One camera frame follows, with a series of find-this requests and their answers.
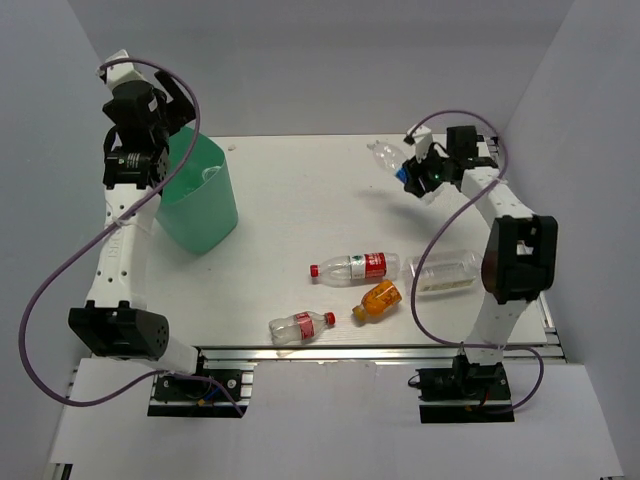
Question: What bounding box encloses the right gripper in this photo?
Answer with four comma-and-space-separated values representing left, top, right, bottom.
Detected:
401, 142, 452, 199

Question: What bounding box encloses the clear bottle blue label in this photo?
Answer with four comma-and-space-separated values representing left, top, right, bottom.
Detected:
367, 140, 408, 185

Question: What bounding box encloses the green blue label bottle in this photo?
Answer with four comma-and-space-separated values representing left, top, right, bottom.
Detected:
181, 165, 221, 195

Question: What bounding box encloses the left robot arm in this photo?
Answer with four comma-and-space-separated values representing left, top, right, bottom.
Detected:
68, 63, 212, 399

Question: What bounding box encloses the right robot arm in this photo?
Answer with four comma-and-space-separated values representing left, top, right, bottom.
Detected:
397, 126, 558, 399

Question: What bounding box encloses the green plastic bin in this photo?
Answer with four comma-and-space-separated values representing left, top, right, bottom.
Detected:
156, 127, 238, 255

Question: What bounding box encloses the large clear bottle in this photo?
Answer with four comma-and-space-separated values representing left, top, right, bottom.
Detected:
401, 250, 482, 297

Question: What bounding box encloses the orange juice bottle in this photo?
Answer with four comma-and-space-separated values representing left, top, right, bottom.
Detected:
352, 280, 402, 322

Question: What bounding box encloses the large red label bottle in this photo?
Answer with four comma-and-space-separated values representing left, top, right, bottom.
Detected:
309, 252, 401, 288

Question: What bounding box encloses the small red label bottle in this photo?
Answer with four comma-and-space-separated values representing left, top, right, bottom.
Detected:
269, 311, 336, 346

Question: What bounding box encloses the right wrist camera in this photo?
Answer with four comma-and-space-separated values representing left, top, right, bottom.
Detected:
404, 125, 433, 163

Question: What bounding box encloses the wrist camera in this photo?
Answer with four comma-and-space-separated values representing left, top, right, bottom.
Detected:
404, 125, 433, 163
96, 62, 145, 92

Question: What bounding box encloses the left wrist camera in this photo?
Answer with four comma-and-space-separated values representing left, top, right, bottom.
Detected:
96, 62, 145, 92

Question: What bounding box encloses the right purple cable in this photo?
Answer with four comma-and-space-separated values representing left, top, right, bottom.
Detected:
402, 109, 544, 415

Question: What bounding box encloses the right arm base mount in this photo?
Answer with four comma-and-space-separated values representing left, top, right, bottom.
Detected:
407, 363, 515, 425

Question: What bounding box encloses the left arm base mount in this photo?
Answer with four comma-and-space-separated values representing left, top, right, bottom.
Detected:
147, 361, 255, 418

